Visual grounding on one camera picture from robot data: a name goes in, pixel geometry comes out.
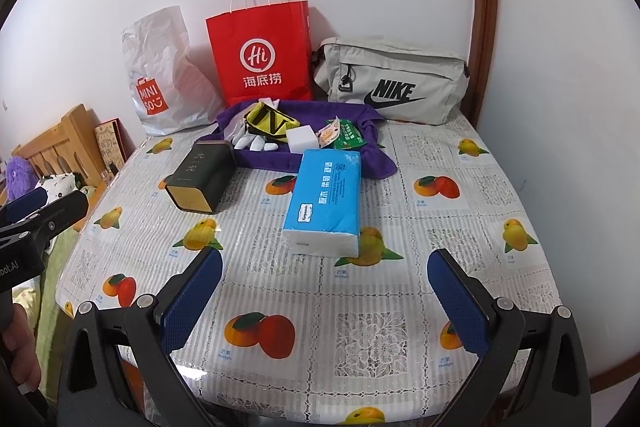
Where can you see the blue tissue pack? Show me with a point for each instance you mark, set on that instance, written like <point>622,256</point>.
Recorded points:
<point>325,202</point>

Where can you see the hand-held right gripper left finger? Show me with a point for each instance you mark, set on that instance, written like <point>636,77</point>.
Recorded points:
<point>192,302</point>

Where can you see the patterned book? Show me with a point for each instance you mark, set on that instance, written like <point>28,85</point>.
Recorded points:
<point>111,144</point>

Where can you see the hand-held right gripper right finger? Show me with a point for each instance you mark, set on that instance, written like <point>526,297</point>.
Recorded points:
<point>462,307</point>

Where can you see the purple towel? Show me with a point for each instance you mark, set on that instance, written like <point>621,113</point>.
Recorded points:
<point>270,162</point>

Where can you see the grey waist bag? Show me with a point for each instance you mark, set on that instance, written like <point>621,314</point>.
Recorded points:
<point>395,77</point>

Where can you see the green packet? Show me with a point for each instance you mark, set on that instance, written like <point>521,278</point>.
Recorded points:
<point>351,137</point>

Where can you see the purple plush toy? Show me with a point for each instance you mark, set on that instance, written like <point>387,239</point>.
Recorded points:
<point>20,179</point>

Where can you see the floral white cloth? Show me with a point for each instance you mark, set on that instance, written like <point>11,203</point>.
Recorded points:
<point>60,186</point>

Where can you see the white sponge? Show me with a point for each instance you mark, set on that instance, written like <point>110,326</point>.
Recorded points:
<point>300,138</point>

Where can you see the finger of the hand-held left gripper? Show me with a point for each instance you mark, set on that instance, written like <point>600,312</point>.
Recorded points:
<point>60,209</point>
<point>27,202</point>

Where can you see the wooden headboard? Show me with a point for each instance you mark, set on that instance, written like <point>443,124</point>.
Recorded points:
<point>55,142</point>

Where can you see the white plastic shopping bag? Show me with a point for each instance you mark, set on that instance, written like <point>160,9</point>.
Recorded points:
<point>165,62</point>

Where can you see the yellow black pouch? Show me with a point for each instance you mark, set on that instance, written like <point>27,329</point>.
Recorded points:
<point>270,119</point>

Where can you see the red paper shopping bag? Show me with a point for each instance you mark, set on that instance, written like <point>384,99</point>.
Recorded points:
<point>260,52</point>

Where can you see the orange sachet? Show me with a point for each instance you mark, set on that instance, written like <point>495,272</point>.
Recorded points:
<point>328,134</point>

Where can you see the person's left hand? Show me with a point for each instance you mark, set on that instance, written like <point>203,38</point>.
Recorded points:
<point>20,342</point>

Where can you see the black tin box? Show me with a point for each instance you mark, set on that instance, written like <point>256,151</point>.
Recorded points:
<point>200,174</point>

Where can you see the white sock with green cuff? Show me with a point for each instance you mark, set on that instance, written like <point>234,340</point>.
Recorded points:
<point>237,124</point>

